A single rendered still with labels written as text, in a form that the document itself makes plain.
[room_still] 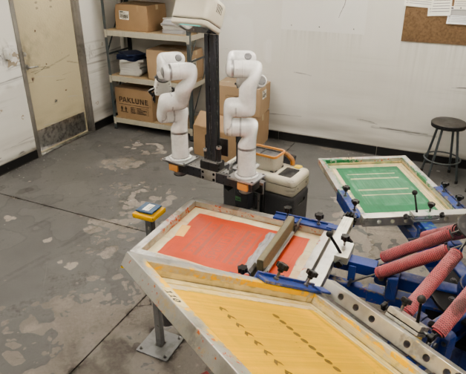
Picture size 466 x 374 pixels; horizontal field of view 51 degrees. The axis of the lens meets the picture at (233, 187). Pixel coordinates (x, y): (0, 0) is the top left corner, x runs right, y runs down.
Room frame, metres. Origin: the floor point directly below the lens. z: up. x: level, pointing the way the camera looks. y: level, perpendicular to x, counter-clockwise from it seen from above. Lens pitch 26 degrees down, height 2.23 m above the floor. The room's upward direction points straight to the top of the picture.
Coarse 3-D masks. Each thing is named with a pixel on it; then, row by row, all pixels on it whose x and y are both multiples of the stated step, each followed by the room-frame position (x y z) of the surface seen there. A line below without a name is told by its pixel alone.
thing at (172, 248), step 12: (168, 240) 2.00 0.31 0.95; (180, 240) 2.00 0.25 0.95; (168, 252) 1.90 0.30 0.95; (180, 252) 1.90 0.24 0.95; (252, 252) 1.90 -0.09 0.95; (204, 264) 1.81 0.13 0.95; (216, 264) 1.81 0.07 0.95; (228, 264) 1.81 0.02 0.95; (240, 264) 1.81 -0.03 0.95; (288, 264) 1.81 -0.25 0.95; (288, 276) 1.72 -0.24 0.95
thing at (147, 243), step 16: (192, 208) 2.31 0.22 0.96; (208, 208) 2.31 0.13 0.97; (224, 208) 2.27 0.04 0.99; (240, 208) 2.27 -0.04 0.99; (160, 224) 2.10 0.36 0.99; (272, 224) 2.16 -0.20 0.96; (144, 240) 1.95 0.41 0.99; (320, 240) 1.95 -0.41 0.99; (160, 256) 1.82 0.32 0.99; (320, 256) 1.85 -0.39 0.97; (304, 272) 1.70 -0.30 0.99
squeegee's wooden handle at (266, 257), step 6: (288, 222) 2.00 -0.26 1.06; (294, 222) 2.05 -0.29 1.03; (282, 228) 1.95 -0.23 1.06; (288, 228) 1.97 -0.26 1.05; (276, 234) 1.89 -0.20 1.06; (282, 234) 1.90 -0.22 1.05; (288, 234) 1.98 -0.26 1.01; (276, 240) 1.84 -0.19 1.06; (282, 240) 1.90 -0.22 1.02; (270, 246) 1.79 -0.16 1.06; (276, 246) 1.83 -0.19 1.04; (264, 252) 1.75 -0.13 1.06; (270, 252) 1.76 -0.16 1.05; (276, 252) 1.83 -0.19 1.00; (258, 258) 1.70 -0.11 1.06; (264, 258) 1.71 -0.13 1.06; (270, 258) 1.76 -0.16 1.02; (258, 264) 1.70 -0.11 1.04; (264, 264) 1.70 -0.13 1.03; (258, 270) 1.70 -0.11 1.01
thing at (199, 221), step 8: (200, 216) 2.24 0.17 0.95; (208, 216) 2.24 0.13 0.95; (192, 224) 2.16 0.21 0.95; (200, 224) 2.16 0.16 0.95; (224, 224) 2.16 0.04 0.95; (232, 224) 2.16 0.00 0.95; (240, 224) 2.16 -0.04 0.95; (248, 224) 2.16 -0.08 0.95; (192, 232) 2.08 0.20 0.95; (264, 232) 2.08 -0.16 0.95; (272, 232) 2.08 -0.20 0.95; (296, 240) 2.00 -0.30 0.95; (304, 240) 2.00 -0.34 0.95; (256, 248) 1.94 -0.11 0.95; (288, 248) 1.94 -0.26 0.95; (296, 248) 1.94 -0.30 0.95; (304, 248) 1.94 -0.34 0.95; (280, 256) 1.87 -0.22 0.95; (288, 256) 1.87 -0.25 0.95; (296, 256) 1.87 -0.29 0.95
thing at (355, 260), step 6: (354, 258) 1.73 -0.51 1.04; (360, 258) 1.73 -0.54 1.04; (366, 258) 1.73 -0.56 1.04; (348, 264) 1.71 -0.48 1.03; (354, 264) 1.70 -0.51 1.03; (360, 264) 1.69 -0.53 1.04; (366, 264) 1.69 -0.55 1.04; (372, 264) 1.69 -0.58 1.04; (360, 270) 1.69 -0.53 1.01; (366, 270) 1.68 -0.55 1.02; (372, 270) 1.67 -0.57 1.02; (372, 276) 1.67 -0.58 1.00
